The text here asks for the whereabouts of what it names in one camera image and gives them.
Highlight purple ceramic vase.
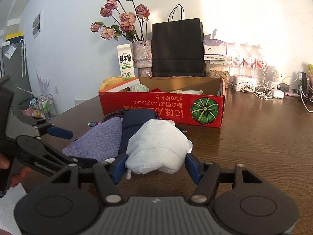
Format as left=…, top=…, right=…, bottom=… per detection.
left=132, top=40, right=153, bottom=77

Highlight dried pink roses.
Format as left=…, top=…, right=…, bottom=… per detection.
left=90, top=0, right=150, bottom=42

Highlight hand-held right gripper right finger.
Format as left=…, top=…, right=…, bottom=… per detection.
left=185, top=153, right=264, bottom=205

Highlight yellow ceramic mug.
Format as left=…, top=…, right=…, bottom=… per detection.
left=99, top=76, right=126, bottom=91

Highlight clear plastic bag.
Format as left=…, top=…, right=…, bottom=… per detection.
left=130, top=84, right=150, bottom=93

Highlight dark blue fabric case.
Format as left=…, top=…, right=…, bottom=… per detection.
left=118, top=109, right=158, bottom=157

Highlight purple fabric pouch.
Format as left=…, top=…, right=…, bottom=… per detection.
left=62, top=117, right=123, bottom=162

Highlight person's left hand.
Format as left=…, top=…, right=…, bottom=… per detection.
left=0, top=152, right=32, bottom=189

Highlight white round device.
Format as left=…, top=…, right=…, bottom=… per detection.
left=266, top=66, right=282, bottom=83

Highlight white charger with cable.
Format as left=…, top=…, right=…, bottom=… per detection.
left=269, top=82, right=286, bottom=99

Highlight purple tissue pack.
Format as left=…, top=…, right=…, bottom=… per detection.
left=203, top=29, right=228, bottom=56

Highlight yellow white plush toy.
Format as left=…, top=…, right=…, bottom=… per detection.
left=171, top=89, right=204, bottom=95

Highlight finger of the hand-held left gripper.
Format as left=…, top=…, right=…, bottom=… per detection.
left=15, top=116, right=74, bottom=140
left=37, top=146, right=99, bottom=177

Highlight tangle of white cables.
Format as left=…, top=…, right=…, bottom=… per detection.
left=241, top=82, right=272, bottom=100

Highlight white cloth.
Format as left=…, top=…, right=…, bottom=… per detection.
left=125, top=119, right=193, bottom=175

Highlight white metal tin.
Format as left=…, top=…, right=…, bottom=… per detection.
left=232, top=75, right=257, bottom=92

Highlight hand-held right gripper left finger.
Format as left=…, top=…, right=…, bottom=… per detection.
left=50, top=153, right=129, bottom=206

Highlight clear jar of seeds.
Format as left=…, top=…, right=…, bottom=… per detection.
left=205, top=60, right=230, bottom=89

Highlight pack of water bottles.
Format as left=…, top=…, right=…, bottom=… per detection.
left=227, top=43, right=269, bottom=79

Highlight red cardboard box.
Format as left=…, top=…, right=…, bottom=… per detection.
left=98, top=76, right=226, bottom=128

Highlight white milk carton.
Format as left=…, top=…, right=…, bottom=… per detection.
left=117, top=43, right=135, bottom=81

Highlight black paper bag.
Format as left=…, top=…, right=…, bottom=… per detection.
left=152, top=4, right=204, bottom=77

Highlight metal utility cart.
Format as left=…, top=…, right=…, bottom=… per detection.
left=20, top=94, right=58, bottom=118

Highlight grey cabinet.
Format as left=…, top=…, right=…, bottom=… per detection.
left=0, top=41, right=33, bottom=104

